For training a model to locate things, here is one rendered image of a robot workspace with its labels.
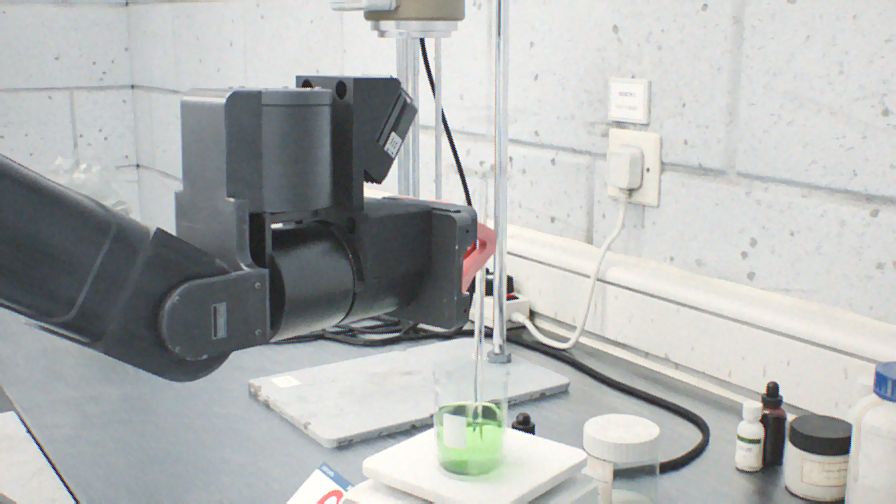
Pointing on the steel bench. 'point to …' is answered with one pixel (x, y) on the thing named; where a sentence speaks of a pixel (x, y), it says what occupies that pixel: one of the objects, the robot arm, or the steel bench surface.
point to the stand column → (500, 182)
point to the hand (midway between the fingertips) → (482, 242)
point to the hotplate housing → (571, 487)
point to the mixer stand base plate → (382, 392)
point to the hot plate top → (541, 452)
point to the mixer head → (408, 16)
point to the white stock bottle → (874, 442)
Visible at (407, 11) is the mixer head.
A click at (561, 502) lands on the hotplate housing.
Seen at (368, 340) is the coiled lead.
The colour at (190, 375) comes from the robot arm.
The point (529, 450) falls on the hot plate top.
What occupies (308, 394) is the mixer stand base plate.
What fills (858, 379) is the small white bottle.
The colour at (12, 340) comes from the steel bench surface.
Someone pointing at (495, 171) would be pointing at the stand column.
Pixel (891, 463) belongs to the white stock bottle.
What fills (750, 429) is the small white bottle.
